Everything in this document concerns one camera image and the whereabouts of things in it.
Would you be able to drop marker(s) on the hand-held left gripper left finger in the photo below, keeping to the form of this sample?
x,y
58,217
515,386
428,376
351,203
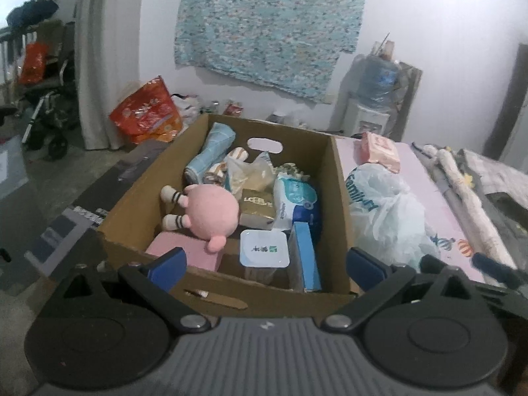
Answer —
x,y
167,265

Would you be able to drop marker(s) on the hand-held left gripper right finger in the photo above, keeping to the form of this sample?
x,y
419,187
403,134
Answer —
x,y
365,269

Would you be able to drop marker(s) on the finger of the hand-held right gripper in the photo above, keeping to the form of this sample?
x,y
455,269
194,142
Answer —
x,y
431,262
495,271

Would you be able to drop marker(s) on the pale green printed plastic bag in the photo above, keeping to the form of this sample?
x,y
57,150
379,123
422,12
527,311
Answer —
x,y
387,214

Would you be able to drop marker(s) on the blue and white box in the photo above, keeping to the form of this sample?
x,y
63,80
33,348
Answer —
x,y
307,255

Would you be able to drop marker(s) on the pink plush toy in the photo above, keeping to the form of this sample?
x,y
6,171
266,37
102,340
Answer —
x,y
210,210

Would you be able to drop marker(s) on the brown cardboard box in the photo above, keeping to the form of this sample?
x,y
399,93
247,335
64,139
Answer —
x,y
136,198

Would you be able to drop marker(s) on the white lidded tub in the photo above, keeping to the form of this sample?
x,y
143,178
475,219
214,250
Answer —
x,y
264,249

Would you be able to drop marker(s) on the gold box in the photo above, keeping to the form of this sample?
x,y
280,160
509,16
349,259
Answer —
x,y
255,206

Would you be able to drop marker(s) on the beige striped soft toy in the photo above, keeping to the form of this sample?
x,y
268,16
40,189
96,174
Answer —
x,y
237,156

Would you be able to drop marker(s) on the pink red soft packet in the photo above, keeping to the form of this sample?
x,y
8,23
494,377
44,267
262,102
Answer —
x,y
379,150

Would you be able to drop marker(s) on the pink rectangular pack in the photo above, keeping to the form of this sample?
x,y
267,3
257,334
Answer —
x,y
165,243

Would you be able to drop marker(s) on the grey cloth with yellow print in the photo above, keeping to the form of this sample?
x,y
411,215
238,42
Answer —
x,y
515,222

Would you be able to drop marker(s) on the grey bedding strip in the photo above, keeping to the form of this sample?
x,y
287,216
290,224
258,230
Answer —
x,y
447,196

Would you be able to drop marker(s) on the white striped blanket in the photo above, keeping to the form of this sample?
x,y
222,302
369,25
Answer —
x,y
466,202

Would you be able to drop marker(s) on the pink balloon print mat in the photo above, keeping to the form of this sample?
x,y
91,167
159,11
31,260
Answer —
x,y
416,181

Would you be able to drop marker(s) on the white blue tissue pack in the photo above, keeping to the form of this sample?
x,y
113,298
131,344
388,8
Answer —
x,y
295,198

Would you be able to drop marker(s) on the grey checked cloth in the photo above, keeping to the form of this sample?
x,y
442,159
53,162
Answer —
x,y
499,169

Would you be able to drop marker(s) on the black long carton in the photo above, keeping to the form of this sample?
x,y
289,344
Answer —
x,y
123,169

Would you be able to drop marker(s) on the grey printed flat carton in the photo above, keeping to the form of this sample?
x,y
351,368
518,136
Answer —
x,y
62,231

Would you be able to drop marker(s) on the clear bag with beige contents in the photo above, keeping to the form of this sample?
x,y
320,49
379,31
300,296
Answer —
x,y
251,173

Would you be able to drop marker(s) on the teal rolled cloth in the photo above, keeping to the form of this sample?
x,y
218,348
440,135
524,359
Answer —
x,y
212,148

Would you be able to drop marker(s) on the white water dispenser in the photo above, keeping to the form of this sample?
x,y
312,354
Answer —
x,y
363,119

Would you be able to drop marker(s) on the red printed plastic bag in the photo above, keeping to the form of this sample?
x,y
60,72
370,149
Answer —
x,y
144,111

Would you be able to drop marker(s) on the white plastic bag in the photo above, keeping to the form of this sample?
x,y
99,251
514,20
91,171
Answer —
x,y
187,109

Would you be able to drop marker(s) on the dark door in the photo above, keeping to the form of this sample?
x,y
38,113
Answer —
x,y
515,111

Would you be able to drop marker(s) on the wooden board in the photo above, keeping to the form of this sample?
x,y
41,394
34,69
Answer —
x,y
408,99

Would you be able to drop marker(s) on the red small packet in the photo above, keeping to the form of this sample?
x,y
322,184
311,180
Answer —
x,y
233,108

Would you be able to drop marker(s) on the blue water bottle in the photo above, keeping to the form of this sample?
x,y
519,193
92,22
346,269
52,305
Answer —
x,y
377,82

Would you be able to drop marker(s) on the grey stroller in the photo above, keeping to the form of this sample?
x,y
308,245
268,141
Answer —
x,y
49,103

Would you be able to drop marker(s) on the beige curtain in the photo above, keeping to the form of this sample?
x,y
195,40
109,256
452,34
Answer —
x,y
95,49

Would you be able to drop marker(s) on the red bag on stroller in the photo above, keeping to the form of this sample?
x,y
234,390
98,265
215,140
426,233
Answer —
x,y
33,64

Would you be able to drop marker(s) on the dark hanging clothes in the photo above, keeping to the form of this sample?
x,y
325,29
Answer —
x,y
33,10

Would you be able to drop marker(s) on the teal speckled wall cloth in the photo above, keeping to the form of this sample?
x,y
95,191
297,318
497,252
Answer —
x,y
268,29

